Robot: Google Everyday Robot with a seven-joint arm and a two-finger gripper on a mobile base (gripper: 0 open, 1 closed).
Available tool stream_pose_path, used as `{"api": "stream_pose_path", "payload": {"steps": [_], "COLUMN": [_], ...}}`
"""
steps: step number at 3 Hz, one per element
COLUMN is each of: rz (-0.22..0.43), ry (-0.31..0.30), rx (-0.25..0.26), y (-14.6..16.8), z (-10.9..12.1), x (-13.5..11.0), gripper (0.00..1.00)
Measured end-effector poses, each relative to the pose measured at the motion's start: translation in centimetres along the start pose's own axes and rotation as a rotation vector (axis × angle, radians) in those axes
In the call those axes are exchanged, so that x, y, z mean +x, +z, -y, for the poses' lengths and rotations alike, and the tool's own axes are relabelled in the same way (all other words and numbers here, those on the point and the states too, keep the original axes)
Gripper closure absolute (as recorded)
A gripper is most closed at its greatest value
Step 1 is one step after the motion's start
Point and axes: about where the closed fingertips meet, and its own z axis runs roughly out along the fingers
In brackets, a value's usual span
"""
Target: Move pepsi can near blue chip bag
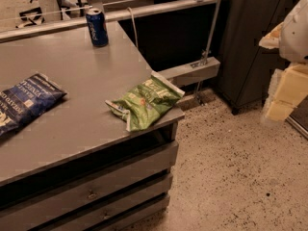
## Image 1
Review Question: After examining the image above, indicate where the metal support pole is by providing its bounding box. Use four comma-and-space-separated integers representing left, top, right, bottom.
193, 0, 221, 106

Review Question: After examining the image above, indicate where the blue potato chip bag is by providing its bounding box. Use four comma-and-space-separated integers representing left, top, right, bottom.
0, 73, 66, 136

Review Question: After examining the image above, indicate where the white cable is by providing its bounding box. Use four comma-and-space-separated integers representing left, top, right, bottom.
126, 7, 140, 50

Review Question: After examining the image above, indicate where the grey metal railing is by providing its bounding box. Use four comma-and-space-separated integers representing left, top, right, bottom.
0, 0, 218, 43

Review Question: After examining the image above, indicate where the blue pepsi can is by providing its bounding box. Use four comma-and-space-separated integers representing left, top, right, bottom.
86, 8, 109, 47

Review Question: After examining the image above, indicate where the dark grey cabinet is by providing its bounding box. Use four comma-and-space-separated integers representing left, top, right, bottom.
214, 0, 299, 115

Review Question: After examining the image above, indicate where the grey drawer cabinet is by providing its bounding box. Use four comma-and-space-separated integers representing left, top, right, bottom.
0, 122, 178, 231

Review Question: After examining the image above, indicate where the green chip bag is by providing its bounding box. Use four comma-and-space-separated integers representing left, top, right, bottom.
105, 71, 185, 132

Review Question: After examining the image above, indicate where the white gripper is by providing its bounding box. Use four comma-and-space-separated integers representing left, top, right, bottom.
259, 0, 308, 122

